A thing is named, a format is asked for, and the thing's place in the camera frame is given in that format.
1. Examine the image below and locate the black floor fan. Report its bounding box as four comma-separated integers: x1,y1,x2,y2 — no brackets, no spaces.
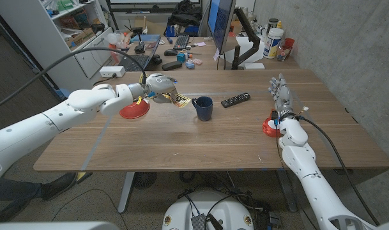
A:
132,171,158,190

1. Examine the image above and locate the black backpack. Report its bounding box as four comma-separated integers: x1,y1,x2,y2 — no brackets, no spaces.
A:
167,0,203,28

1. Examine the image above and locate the red plastic bowl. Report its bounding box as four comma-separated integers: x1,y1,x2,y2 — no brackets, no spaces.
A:
262,109,281,138

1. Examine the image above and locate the black oval case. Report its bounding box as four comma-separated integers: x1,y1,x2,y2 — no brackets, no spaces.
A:
161,61,183,72

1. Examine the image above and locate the dark lidded jar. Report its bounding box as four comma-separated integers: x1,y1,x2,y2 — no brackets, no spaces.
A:
266,18,279,35

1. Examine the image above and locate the dark trouser leg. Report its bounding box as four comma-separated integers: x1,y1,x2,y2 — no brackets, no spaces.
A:
0,178,43,205

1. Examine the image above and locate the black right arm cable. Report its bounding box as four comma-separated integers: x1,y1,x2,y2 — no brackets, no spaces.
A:
296,114,381,227

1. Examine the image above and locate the white power strip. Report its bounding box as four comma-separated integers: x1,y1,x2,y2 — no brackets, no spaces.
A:
99,65,126,79

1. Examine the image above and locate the grey mesh device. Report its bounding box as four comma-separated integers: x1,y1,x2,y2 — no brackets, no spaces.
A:
190,213,208,230

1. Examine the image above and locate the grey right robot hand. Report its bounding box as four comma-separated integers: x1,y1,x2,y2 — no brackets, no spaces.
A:
268,73,294,121

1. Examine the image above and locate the white paper sheet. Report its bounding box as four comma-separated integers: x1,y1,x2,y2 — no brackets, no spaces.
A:
224,36,271,68

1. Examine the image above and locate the grey tape strip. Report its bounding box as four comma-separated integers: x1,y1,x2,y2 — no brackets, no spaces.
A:
80,115,114,171

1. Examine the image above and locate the yellow black bumper sticker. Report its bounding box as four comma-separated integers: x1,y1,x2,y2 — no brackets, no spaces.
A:
139,73,192,109

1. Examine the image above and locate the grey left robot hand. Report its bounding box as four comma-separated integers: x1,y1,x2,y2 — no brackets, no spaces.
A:
130,72,179,105

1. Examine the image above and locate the black laptop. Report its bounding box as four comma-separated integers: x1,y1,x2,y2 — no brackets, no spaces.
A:
118,35,162,72

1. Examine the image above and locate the white shelf cabinet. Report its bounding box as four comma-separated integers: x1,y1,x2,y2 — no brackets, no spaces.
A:
0,0,115,102

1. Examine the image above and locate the grey table leg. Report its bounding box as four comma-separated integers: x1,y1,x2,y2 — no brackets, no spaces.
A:
276,169,299,213
117,171,136,214

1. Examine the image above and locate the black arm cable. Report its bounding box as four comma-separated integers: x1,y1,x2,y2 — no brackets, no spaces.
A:
296,114,381,227
0,47,148,113

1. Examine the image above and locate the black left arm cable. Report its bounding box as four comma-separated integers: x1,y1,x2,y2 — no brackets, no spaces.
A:
0,47,148,113

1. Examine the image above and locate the navy blue mug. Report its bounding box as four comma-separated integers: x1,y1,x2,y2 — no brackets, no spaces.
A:
191,96,214,122

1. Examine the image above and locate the wooden rear desk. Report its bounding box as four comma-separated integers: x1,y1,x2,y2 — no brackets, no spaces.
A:
122,35,302,72

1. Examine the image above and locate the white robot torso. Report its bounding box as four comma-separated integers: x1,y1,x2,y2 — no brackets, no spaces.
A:
162,190,255,230

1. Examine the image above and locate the yellow floor block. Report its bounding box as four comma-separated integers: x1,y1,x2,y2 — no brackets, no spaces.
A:
75,171,93,185

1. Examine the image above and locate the black keyboard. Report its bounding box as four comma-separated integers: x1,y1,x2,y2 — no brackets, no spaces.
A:
172,34,190,51

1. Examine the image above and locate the white canister blue label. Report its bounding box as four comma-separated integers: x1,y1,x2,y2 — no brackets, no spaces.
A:
263,27,284,59

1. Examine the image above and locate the black TV remote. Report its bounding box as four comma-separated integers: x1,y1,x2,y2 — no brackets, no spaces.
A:
220,92,251,109

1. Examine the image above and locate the computer monitor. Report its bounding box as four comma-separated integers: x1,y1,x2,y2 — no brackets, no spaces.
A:
206,0,237,54

